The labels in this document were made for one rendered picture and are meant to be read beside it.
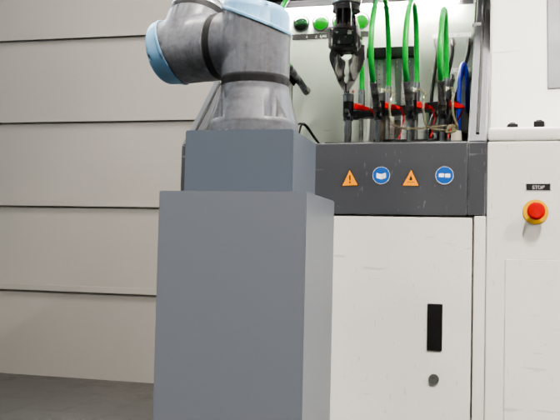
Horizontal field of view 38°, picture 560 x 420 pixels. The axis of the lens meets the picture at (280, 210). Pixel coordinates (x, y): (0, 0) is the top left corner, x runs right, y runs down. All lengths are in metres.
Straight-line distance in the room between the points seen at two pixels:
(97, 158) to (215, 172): 3.09
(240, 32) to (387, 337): 0.77
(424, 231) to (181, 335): 0.69
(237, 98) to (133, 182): 2.96
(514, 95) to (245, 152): 0.93
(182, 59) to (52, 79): 3.16
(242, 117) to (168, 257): 0.25
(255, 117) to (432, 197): 0.59
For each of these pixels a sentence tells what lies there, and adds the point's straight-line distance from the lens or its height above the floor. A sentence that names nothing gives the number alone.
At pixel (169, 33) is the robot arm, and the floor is 1.08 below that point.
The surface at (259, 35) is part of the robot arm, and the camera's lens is 1.35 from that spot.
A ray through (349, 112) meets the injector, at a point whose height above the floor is 1.06.
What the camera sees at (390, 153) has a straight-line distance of 1.79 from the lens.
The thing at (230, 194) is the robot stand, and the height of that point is 0.79.
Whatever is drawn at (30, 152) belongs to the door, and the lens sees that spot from 4.56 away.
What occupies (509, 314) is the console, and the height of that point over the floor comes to 0.58.
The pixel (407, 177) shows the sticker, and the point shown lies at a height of 0.87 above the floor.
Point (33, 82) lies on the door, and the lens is 4.61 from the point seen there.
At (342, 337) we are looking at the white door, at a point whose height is 0.52.
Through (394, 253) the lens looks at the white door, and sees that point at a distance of 1.78.
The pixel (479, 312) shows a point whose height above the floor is 0.58.
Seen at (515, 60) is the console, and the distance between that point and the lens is 2.09.
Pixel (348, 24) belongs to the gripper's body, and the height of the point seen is 1.26.
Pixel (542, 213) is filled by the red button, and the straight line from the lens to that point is 1.73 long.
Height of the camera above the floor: 0.72
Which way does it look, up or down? 3 degrees up
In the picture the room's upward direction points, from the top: 1 degrees clockwise
